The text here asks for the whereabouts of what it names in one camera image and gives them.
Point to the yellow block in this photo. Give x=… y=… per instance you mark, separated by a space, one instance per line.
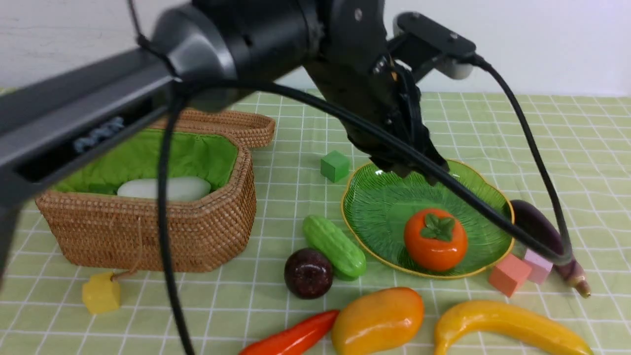
x=101 y=293

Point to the orange yellow toy mango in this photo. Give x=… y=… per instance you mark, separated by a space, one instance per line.
x=379 y=321

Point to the green cube block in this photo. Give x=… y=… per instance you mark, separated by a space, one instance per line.
x=334 y=166

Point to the white toy radish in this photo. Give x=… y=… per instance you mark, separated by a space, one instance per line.
x=183 y=188

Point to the woven rattan basket lid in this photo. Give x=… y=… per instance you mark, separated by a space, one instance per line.
x=246 y=128

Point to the green toy cucumber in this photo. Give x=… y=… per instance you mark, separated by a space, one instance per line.
x=349 y=262

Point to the dark purple toy plum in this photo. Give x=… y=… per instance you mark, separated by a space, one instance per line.
x=308 y=273

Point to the pink cube block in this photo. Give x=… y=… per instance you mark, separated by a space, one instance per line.
x=540 y=268

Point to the woven rattan basket green lining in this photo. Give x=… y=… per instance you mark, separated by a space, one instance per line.
x=96 y=228

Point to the coral orange cube block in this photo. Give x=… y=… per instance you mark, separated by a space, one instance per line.
x=509 y=275

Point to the red toy chili pepper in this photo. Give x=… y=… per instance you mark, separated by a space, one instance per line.
x=297 y=339

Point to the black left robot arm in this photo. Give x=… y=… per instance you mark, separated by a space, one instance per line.
x=213 y=52

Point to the orange toy persimmon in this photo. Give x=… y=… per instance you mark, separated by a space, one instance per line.
x=435 y=240

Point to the purple toy eggplant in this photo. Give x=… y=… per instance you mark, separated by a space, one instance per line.
x=530 y=219

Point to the yellow toy banana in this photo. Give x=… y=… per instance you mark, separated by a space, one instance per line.
x=508 y=320

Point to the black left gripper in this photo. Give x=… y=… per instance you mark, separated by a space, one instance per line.
x=378 y=91

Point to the green checkered tablecloth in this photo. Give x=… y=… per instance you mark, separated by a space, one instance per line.
x=584 y=141

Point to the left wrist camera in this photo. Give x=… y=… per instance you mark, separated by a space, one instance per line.
x=425 y=45

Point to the green leaf-shaped glass plate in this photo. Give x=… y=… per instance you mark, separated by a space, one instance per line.
x=376 y=205

